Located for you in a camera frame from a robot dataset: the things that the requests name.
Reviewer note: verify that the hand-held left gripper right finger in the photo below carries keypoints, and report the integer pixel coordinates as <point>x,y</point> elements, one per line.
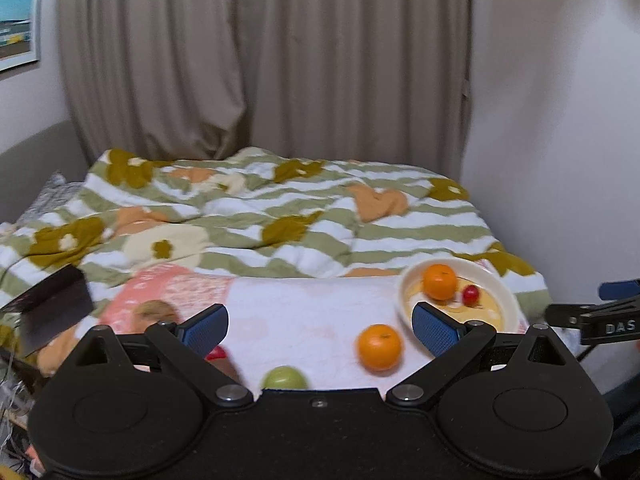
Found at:
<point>434,332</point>

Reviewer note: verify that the framed wall picture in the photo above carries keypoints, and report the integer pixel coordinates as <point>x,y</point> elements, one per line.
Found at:
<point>17,25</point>

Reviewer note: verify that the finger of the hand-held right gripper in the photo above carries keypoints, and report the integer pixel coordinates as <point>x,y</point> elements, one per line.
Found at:
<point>620,290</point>
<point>562,313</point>

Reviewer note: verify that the black box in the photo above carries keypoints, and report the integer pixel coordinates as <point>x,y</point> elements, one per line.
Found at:
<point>52,307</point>

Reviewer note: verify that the brown kiwi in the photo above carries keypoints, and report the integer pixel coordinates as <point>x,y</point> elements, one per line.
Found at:
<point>155,311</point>

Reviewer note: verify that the cream oval bowl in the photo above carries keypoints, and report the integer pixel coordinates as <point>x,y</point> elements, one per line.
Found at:
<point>496,286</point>

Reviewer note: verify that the grey patterned pillow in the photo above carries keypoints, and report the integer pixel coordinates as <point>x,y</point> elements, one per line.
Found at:
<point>47,197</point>

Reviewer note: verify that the red cherry tomato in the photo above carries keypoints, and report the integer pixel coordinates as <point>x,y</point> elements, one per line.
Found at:
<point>217,353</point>
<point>470,295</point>

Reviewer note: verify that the dark blue cloth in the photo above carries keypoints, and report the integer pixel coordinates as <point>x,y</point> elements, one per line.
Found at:
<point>622,425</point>

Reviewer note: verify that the pink floral bed sheet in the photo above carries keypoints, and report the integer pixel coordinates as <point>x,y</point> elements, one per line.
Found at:
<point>300,310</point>

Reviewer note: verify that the green striped floral blanket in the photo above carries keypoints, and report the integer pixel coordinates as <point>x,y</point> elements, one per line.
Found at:
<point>320,220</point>

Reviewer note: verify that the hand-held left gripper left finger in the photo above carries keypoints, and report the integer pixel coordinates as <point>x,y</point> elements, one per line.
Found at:
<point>207,329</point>

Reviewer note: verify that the orange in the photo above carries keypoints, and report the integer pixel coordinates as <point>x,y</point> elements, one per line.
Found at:
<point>380,347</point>
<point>440,281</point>

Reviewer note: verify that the beige curtain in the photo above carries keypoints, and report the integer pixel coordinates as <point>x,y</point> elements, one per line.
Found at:
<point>260,50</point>

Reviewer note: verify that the green apple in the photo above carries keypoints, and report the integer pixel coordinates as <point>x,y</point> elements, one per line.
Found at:
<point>283,379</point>

